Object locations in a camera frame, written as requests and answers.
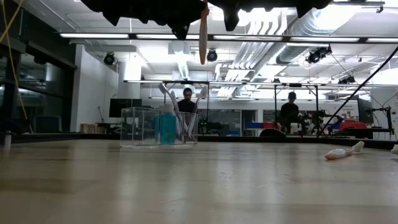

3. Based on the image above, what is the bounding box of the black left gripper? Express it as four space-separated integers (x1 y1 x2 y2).
81 0 206 40

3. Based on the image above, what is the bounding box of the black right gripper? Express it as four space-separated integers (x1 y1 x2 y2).
208 0 296 32

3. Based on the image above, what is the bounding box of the blue mouthwash bottle white cap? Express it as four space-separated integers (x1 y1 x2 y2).
159 103 177 146

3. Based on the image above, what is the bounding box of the black overhead light bar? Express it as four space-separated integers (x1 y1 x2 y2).
58 32 398 44

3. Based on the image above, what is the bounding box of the person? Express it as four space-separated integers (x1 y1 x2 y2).
177 87 197 113
279 91 304 133

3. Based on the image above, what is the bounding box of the black desk monitor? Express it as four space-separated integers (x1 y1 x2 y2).
356 98 374 125
108 98 143 118

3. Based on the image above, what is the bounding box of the clear acrylic organizer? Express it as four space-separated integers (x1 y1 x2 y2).
120 106 199 147

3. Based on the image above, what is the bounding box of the wooden crate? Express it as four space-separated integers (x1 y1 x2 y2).
80 123 106 134

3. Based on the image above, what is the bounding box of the red bin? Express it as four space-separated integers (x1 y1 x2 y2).
338 119 368 131

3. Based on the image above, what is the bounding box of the small grey cylinder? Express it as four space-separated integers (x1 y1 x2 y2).
3 130 16 147

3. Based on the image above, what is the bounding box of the black ceiling camera cluster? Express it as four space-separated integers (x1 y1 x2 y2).
305 45 333 65
338 75 356 85

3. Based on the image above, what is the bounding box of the black background rig frame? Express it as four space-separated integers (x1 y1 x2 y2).
124 79 398 138

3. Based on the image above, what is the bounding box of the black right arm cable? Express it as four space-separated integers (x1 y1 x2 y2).
316 45 398 138

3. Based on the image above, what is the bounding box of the yellow cable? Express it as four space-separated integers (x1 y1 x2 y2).
0 0 34 134

